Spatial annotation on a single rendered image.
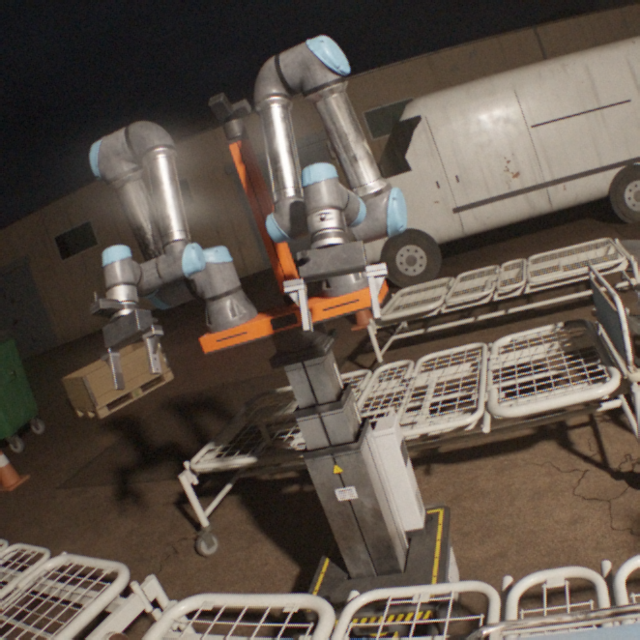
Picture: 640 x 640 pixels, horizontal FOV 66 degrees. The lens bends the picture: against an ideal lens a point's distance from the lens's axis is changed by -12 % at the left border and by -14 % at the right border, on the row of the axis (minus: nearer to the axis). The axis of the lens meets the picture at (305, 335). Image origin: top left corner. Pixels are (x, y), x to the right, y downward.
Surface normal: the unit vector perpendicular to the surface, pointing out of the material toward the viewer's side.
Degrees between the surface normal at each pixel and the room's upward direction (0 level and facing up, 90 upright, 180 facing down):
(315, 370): 90
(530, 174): 88
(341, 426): 90
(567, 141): 88
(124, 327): 67
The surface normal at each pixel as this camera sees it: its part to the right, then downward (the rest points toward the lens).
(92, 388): 0.70, -0.10
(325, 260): -0.20, -0.15
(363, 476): -0.25, 0.29
